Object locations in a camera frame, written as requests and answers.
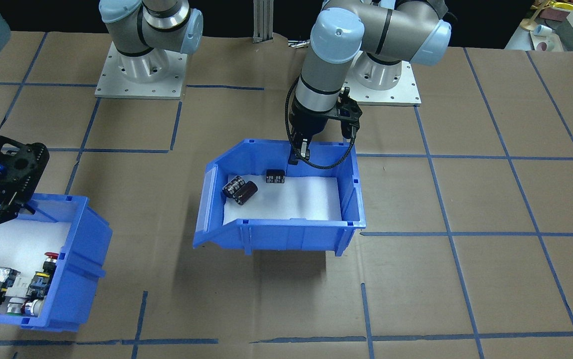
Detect blue plastic battery bin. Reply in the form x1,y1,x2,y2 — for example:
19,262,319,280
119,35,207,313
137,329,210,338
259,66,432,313
192,139,367,257

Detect blue plastic button bin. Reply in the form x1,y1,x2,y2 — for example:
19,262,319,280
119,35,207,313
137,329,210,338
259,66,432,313
0,193,113,333

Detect white foam liner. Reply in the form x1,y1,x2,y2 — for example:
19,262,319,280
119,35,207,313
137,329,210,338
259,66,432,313
222,174,343,225
0,217,75,300

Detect black cover cloth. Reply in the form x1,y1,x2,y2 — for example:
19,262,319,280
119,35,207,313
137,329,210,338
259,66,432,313
0,0,531,48

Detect wooden stand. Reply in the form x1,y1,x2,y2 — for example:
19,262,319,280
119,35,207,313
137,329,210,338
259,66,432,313
522,0,546,30

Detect yellow toy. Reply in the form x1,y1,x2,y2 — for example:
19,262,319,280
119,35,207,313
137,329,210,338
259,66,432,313
541,0,573,13

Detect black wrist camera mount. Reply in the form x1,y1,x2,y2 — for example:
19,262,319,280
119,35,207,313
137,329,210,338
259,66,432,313
334,87,363,140
17,141,50,200

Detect blue push button switch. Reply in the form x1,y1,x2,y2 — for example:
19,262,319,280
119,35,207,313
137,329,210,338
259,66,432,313
27,279,50,300

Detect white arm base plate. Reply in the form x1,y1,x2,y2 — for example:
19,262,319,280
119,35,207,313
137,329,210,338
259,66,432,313
346,50,421,106
95,41,188,99

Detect aluminium v-frame bar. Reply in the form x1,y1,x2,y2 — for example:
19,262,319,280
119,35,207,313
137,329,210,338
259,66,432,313
253,0,275,44

